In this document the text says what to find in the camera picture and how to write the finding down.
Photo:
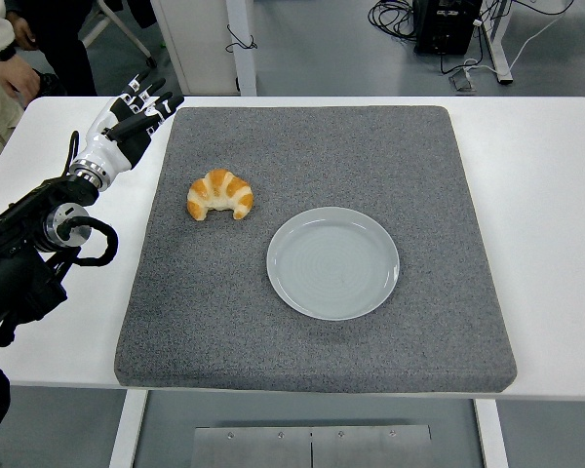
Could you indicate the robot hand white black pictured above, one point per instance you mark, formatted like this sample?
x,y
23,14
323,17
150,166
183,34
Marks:
x,y
108,146

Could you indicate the person's hand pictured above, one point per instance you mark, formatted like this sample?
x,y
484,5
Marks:
x,y
23,33
23,80

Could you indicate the croissant bread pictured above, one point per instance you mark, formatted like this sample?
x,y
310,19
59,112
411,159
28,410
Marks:
x,y
219,185

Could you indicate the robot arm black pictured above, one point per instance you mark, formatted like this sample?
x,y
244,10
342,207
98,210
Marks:
x,y
19,214

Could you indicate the round grey plate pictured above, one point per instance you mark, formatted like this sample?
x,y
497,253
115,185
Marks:
x,y
331,263

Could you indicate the grey metal plate with screws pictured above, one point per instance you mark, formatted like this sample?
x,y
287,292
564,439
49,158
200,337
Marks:
x,y
253,448

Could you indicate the white office chair base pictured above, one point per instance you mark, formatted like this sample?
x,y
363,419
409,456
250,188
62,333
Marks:
x,y
127,34

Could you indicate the white cabinet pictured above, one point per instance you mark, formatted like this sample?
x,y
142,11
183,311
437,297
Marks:
x,y
195,49

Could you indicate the grey felt mat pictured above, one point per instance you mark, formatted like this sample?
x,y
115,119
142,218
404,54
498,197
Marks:
x,y
322,146

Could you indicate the white table leg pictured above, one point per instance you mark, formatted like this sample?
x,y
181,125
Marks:
x,y
492,434
124,429

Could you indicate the black computer tower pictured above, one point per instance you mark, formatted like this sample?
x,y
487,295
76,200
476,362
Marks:
x,y
443,29

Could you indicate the clear plastic floor object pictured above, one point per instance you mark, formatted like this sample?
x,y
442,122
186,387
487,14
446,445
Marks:
x,y
463,82

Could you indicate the white desk leg with foot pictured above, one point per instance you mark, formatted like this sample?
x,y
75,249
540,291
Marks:
x,y
498,44

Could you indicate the white desk post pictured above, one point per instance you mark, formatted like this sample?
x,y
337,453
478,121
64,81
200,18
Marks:
x,y
246,68

